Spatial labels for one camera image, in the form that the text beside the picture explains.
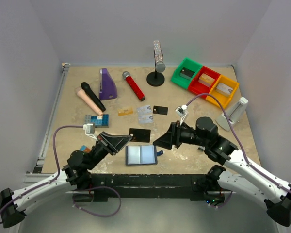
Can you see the black VIP card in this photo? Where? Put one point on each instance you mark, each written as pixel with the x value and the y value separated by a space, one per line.
pixel 160 110
pixel 140 135

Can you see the pink microphone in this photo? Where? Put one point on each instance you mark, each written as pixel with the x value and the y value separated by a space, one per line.
pixel 81 94

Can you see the white card in yellow bin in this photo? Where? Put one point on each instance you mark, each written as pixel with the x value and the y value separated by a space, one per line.
pixel 224 89

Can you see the glitter microphone on stand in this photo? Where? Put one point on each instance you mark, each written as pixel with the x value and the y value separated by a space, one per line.
pixel 158 56

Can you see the silver white credit card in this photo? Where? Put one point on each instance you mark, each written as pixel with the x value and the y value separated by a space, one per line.
pixel 144 110

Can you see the purple metronome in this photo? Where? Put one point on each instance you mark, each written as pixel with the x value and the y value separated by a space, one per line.
pixel 108 90

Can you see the tan card in red bin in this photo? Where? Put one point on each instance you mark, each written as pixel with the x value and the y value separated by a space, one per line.
pixel 206 80

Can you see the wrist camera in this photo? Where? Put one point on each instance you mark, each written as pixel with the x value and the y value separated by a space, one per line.
pixel 182 112
pixel 89 129

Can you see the yellow storage bin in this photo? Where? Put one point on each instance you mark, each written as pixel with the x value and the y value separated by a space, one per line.
pixel 224 100

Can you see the gold VIP card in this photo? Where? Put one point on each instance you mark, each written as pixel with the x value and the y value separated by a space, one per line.
pixel 123 111

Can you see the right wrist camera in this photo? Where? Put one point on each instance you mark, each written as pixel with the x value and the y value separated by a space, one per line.
pixel 182 112

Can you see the orange blue toy brick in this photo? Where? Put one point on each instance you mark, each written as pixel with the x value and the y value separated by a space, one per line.
pixel 85 149

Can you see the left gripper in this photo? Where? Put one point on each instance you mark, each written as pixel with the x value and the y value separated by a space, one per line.
pixel 106 143

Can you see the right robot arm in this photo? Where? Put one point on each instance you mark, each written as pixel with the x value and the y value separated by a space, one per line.
pixel 240 174

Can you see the blue leather card holder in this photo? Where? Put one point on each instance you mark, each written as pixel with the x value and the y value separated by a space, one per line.
pixel 142 155

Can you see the red storage bin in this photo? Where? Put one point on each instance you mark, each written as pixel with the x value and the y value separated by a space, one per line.
pixel 197 88

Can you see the black microphone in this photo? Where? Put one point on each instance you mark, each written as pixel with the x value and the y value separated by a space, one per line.
pixel 86 87

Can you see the dark card in green bin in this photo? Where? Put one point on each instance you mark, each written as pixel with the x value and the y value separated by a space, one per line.
pixel 186 73

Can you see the green storage bin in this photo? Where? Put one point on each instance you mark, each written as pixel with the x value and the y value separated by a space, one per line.
pixel 189 64

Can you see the black microphone stand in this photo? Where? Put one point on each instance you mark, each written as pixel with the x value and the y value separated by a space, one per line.
pixel 155 79

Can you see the aluminium left frame rail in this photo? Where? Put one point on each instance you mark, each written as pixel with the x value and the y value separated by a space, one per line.
pixel 43 151

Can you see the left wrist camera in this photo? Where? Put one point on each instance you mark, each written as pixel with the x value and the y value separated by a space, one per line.
pixel 89 129

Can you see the white grey metronome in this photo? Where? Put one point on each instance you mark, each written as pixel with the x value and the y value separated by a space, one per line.
pixel 234 113

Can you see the red microphone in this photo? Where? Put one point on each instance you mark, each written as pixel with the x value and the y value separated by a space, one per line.
pixel 137 91

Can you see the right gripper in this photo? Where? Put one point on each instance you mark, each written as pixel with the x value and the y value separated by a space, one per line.
pixel 174 135

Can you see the blue grey brick block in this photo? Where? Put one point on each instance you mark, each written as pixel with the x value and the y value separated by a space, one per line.
pixel 99 121

